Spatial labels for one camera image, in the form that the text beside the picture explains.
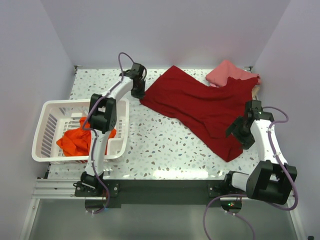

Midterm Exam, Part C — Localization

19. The dark red t-shirt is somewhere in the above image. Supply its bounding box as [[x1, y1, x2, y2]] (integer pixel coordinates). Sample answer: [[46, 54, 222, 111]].
[[140, 66, 259, 162]]

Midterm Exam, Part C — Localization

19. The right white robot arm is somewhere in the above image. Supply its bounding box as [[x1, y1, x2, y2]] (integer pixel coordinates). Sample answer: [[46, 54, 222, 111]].
[[221, 100, 299, 211]]

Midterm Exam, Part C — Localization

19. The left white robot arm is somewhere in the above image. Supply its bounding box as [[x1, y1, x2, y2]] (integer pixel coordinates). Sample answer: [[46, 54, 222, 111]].
[[76, 62, 147, 196]]

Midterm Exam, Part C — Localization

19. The folded beige t-shirt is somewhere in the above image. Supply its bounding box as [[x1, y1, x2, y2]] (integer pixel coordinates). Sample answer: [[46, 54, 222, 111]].
[[251, 85, 260, 100]]

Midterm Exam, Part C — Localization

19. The folded pink t-shirt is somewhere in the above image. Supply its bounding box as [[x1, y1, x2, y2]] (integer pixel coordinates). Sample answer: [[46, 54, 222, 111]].
[[205, 59, 261, 88]]

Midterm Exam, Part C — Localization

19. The orange t-shirt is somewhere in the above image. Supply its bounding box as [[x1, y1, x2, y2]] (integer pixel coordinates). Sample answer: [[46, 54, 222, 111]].
[[55, 116, 117, 157]]

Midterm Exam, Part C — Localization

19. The white plastic laundry basket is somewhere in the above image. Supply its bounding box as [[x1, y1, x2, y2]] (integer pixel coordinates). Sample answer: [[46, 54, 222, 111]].
[[31, 97, 130, 164]]

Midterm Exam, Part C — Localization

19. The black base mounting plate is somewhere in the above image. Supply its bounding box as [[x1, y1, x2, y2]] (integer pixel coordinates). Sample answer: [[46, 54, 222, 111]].
[[73, 179, 244, 210]]

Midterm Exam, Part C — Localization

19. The aluminium extrusion rail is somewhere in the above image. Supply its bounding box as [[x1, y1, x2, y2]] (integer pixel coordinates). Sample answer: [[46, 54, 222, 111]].
[[31, 178, 296, 201]]

